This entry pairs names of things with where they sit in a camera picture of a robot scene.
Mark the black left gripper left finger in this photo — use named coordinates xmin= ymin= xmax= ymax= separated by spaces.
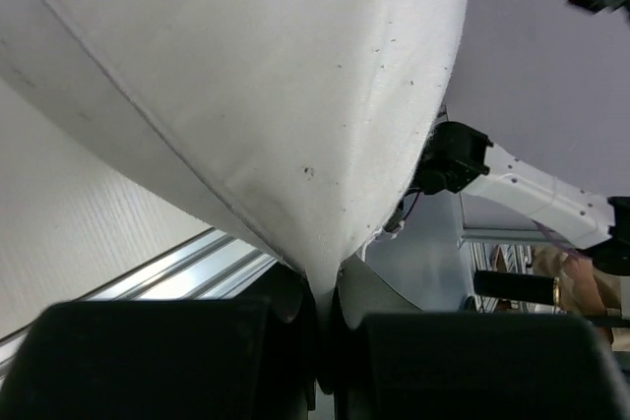
xmin=1 ymin=265 xmax=315 ymax=419

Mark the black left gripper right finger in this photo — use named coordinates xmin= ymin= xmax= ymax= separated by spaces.
xmin=332 ymin=262 xmax=629 ymax=419

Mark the white pillow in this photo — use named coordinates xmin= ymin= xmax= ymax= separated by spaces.
xmin=1 ymin=0 xmax=468 ymax=323

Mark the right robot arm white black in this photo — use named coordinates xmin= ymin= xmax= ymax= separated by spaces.
xmin=409 ymin=0 xmax=629 ymax=276

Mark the person in beige background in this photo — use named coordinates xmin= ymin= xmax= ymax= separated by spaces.
xmin=531 ymin=242 xmax=630 ymax=352

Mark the aluminium mounting rail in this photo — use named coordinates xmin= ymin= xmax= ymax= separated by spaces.
xmin=0 ymin=225 xmax=282 ymax=367

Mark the black cylinder handle background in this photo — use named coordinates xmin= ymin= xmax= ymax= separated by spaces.
xmin=472 ymin=270 xmax=561 ymax=306

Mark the right aluminium frame post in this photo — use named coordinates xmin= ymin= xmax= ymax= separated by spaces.
xmin=460 ymin=194 xmax=544 ymax=245

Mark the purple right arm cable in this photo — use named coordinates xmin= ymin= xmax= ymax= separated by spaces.
xmin=534 ymin=217 xmax=592 ymax=262

